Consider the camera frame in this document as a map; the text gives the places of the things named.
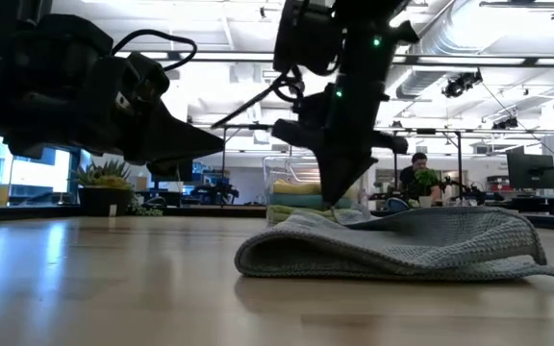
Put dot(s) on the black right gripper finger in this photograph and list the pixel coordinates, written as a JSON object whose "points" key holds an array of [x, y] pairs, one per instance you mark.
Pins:
{"points": [[339, 173]]}

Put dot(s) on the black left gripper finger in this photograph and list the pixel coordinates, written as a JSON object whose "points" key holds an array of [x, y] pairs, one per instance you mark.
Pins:
{"points": [[171, 139]]}

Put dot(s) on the yellow microfiber towel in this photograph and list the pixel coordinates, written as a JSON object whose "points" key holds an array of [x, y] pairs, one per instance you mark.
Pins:
{"points": [[296, 187]]}

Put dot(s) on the teal microfiber towel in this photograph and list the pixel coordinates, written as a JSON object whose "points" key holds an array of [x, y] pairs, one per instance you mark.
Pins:
{"points": [[296, 201]]}

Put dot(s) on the green microfiber towel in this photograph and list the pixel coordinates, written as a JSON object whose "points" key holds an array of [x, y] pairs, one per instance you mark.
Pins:
{"points": [[286, 211]]}

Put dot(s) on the grey microfiber towel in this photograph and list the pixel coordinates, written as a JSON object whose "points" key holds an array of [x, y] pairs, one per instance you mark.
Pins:
{"points": [[402, 240]]}

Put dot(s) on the black background robot arm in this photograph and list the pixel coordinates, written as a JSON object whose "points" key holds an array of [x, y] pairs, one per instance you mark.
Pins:
{"points": [[214, 190]]}

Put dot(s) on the black computer monitor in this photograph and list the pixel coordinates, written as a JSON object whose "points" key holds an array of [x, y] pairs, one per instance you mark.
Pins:
{"points": [[529, 170], [171, 175]]}

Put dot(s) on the clear plastic bin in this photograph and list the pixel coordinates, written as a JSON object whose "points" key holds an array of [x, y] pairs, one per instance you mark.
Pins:
{"points": [[282, 165]]}

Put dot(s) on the person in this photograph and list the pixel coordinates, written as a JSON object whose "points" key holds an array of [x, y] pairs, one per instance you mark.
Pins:
{"points": [[414, 175]]}

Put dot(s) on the potted succulent plant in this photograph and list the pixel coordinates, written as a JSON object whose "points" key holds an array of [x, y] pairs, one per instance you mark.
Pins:
{"points": [[104, 185]]}

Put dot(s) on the large glass window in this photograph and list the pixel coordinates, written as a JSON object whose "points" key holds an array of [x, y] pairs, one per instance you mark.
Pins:
{"points": [[32, 168]]}

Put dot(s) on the green background plant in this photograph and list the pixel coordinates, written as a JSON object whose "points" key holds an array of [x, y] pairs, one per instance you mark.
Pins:
{"points": [[426, 179]]}

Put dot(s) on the black ceiling track lights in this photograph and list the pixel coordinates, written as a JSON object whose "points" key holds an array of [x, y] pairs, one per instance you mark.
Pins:
{"points": [[505, 123], [462, 82]]}

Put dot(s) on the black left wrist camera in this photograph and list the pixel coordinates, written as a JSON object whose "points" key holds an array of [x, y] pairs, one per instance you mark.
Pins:
{"points": [[147, 77]]}

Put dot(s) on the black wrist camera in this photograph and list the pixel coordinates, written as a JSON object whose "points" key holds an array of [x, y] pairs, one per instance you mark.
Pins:
{"points": [[306, 33], [147, 77]]}

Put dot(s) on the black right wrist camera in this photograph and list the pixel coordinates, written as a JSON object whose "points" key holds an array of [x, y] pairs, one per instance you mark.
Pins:
{"points": [[306, 33]]}

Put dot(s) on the black overhead gantry frame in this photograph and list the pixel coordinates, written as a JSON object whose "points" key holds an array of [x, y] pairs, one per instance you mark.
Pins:
{"points": [[459, 158]]}

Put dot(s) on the black aluminium table frame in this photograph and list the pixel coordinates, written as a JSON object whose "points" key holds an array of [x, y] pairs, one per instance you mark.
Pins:
{"points": [[41, 212]]}

